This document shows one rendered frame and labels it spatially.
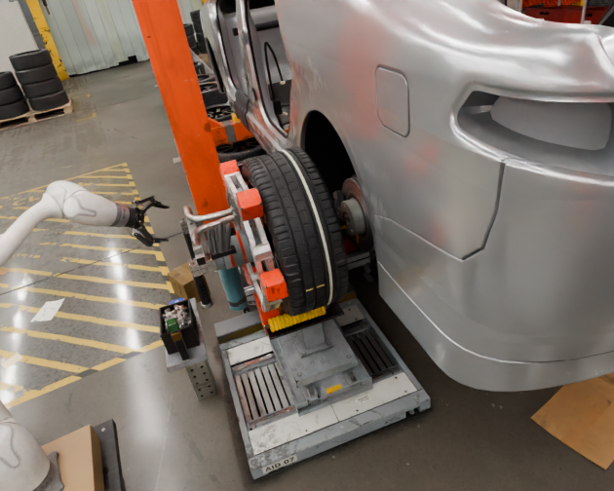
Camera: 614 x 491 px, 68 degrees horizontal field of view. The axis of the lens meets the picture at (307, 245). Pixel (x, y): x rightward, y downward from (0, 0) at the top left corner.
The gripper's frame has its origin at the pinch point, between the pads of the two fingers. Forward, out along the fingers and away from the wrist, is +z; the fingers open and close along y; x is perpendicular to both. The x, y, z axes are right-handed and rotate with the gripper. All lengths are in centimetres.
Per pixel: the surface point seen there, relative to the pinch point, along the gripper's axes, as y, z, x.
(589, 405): -78, 101, -148
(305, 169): 15, 6, -62
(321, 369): -63, 54, -43
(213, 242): -10.9, -10.9, -35.1
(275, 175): 13, 0, -53
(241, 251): -12.5, 9.5, -31.6
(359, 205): 7, 37, -70
